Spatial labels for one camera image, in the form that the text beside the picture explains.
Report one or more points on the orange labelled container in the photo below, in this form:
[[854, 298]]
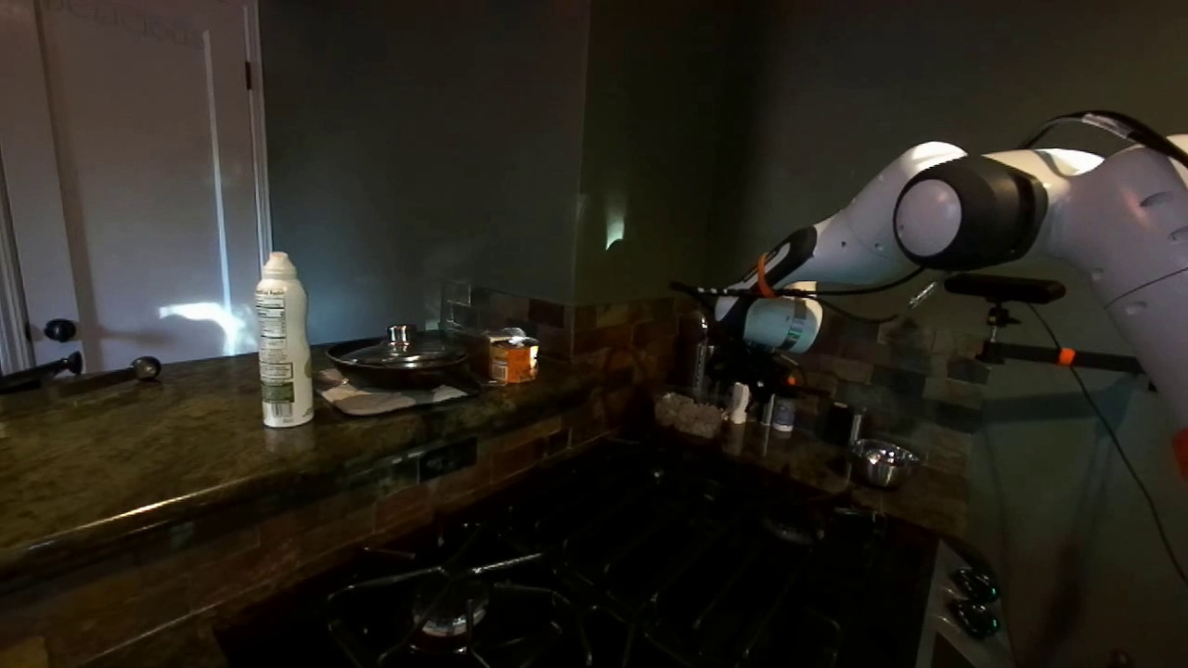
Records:
[[515, 357]]

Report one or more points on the black camera on mount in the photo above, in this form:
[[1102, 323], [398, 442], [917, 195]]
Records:
[[1002, 287]]

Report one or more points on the white door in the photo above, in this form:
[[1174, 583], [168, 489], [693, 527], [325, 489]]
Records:
[[130, 179]]

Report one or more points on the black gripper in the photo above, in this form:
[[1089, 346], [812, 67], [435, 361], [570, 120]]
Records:
[[747, 355]]

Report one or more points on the black gas stove top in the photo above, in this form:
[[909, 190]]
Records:
[[616, 557]]

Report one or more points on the white plastic bottle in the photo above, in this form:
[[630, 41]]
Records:
[[282, 344]]

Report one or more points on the stove control knob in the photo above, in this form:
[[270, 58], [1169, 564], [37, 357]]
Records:
[[973, 602]]

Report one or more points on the silver pan lid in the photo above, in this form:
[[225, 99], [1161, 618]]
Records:
[[398, 357]]

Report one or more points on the clear lunch box white contents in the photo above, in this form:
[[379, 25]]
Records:
[[688, 418]]

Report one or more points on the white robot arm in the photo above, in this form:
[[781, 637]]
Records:
[[1115, 216]]

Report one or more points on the dark shaker jar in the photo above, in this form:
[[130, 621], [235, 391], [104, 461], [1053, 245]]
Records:
[[845, 423]]

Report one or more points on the small white shaker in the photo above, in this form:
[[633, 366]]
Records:
[[740, 402]]

